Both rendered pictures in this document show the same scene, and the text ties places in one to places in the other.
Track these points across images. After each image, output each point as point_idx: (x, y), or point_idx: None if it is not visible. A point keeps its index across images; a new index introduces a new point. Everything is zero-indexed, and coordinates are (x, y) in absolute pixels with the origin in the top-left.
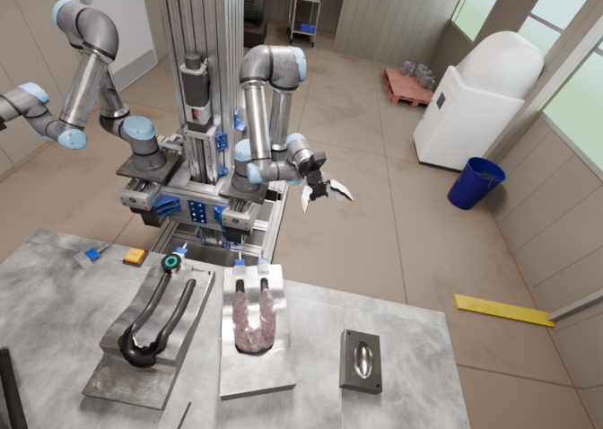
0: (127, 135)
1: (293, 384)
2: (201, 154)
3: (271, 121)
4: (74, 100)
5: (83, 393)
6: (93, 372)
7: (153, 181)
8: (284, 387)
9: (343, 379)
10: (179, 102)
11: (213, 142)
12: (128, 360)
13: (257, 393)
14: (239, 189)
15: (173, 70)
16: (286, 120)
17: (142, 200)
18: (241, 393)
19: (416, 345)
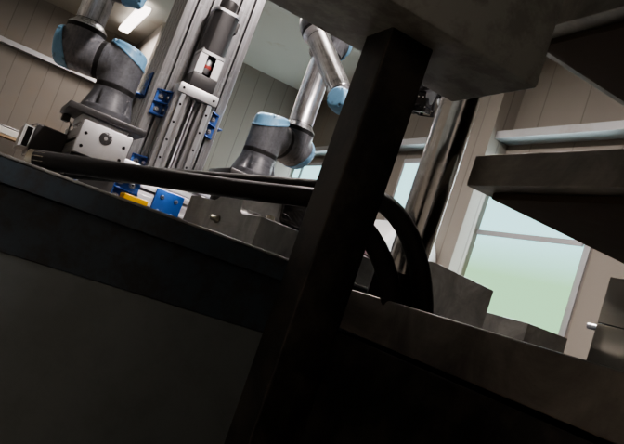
0: (121, 53)
1: (490, 292)
2: (182, 132)
3: (305, 93)
4: None
5: (264, 217)
6: (251, 215)
7: (133, 129)
8: (481, 298)
9: (523, 323)
10: (170, 57)
11: (212, 112)
12: (292, 215)
13: (455, 306)
14: (255, 174)
15: (186, 16)
16: (322, 96)
17: (123, 142)
18: (449, 279)
19: None
